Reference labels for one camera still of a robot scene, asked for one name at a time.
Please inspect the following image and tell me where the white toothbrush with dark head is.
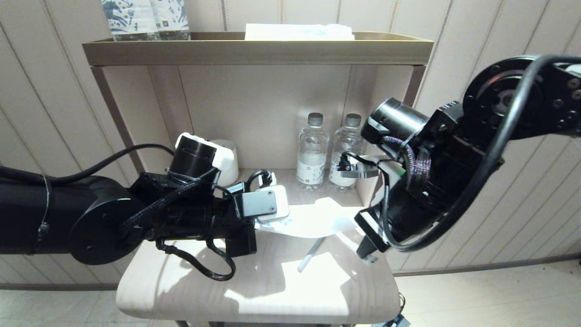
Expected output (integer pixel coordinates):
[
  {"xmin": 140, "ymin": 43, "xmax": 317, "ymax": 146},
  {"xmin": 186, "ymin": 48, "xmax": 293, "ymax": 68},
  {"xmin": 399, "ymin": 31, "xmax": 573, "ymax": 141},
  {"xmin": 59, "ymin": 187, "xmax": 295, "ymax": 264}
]
[{"xmin": 297, "ymin": 236, "xmax": 325, "ymax": 273}]

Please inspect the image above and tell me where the blue patterned plastic bag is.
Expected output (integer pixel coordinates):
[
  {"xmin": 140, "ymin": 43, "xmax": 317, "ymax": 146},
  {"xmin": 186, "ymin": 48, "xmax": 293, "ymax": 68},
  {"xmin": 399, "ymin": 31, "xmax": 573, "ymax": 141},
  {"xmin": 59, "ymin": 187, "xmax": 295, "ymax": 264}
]
[{"xmin": 254, "ymin": 197, "xmax": 364, "ymax": 239}]

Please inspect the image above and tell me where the white ribbed ceramic mug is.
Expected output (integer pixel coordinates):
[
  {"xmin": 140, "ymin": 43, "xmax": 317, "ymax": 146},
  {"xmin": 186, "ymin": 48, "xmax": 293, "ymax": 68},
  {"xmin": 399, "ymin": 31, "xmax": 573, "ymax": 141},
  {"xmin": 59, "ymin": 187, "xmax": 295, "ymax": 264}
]
[{"xmin": 210, "ymin": 139, "xmax": 240, "ymax": 188}]

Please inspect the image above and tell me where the black blue plastic part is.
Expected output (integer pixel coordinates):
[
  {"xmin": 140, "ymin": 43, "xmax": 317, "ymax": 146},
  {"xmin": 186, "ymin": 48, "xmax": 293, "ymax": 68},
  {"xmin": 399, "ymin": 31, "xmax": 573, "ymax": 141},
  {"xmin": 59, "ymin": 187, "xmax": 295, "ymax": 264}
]
[{"xmin": 372, "ymin": 313, "xmax": 411, "ymax": 327}]

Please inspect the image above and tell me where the clear water bottle black cap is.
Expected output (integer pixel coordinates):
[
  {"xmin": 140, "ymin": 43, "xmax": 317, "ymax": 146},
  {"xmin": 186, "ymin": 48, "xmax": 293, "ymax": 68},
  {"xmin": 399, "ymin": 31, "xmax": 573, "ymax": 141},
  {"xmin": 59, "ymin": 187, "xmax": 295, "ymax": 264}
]
[
  {"xmin": 296, "ymin": 113, "xmax": 329, "ymax": 192},
  {"xmin": 328, "ymin": 114, "xmax": 366, "ymax": 193}
]

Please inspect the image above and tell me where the beige wooden shelf cabinet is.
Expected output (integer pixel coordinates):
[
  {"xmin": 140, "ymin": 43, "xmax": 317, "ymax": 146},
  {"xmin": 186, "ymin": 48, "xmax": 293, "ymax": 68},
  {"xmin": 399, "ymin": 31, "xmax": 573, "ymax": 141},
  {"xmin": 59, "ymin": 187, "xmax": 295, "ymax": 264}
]
[{"xmin": 90, "ymin": 65, "xmax": 427, "ymax": 327}]

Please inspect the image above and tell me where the white blue tissue pack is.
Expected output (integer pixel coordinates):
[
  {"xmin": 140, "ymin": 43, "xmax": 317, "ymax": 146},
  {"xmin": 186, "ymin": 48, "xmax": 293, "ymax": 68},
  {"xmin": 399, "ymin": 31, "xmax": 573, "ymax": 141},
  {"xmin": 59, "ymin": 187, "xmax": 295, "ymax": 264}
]
[{"xmin": 245, "ymin": 24, "xmax": 355, "ymax": 41}]

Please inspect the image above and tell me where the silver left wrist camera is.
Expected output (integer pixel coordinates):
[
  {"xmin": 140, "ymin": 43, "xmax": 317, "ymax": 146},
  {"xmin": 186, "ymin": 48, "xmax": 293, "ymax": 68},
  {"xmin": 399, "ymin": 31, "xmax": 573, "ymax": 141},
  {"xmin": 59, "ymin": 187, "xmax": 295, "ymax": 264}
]
[{"xmin": 235, "ymin": 184, "xmax": 290, "ymax": 223}]

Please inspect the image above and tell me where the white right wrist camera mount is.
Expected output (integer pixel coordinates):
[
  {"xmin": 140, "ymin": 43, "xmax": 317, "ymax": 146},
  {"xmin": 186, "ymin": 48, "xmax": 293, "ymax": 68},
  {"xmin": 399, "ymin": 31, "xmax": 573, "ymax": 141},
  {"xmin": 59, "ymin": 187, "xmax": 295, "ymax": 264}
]
[{"xmin": 338, "ymin": 154, "xmax": 407, "ymax": 207}]

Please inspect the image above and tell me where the black left camera cable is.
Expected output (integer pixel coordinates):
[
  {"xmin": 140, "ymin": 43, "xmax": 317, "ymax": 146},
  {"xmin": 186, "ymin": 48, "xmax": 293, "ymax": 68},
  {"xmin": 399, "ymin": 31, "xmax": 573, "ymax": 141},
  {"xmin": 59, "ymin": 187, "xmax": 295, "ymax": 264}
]
[{"xmin": 245, "ymin": 169, "xmax": 278, "ymax": 193}]

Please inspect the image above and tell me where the black camera cable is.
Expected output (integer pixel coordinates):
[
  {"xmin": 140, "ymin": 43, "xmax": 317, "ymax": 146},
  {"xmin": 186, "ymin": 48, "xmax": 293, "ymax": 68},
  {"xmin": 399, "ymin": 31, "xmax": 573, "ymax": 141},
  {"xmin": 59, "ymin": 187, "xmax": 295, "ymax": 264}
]
[
  {"xmin": 340, "ymin": 54, "xmax": 581, "ymax": 253},
  {"xmin": 245, "ymin": 169, "xmax": 278, "ymax": 193}
]

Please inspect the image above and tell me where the black right camera cable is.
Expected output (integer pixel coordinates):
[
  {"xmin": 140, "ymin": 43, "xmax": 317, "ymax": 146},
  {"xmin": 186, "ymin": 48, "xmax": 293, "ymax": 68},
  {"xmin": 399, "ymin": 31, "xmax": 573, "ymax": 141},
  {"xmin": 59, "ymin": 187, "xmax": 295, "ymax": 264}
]
[{"xmin": 340, "ymin": 54, "xmax": 581, "ymax": 253}]

